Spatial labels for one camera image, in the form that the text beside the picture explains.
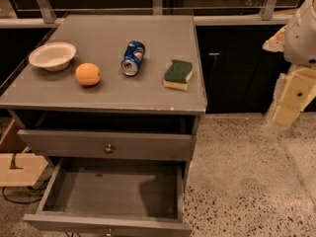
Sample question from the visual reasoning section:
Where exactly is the white gripper with vents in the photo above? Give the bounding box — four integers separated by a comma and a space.
263, 0, 316, 126

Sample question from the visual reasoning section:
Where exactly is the orange fruit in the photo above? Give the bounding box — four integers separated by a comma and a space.
75, 63, 101, 86

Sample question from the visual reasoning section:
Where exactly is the grey drawer cabinet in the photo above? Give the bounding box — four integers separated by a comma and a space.
0, 14, 208, 183

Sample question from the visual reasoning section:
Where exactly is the grey open middle drawer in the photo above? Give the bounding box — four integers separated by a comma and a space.
24, 158, 192, 237

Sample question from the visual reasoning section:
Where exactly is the grey top drawer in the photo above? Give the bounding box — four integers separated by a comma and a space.
18, 129, 196, 161

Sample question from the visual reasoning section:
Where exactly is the black low cabinet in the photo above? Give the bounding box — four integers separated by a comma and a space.
197, 25, 290, 114

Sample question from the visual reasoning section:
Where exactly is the green yellow sponge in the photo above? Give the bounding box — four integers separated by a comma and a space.
163, 59, 193, 91

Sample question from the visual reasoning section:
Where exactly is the blue soda can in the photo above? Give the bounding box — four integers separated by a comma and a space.
120, 40, 145, 76

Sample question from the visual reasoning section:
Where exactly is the white bowl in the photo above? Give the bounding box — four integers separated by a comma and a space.
29, 42, 76, 72

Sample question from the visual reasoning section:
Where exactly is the metal glass railing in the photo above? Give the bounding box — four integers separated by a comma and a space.
0, 0, 304, 29

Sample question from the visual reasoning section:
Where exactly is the light wooden box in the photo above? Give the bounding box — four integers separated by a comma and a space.
0, 119, 48, 187

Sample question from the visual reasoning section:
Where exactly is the black cable on floor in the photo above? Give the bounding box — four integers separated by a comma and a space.
1, 178, 50, 205

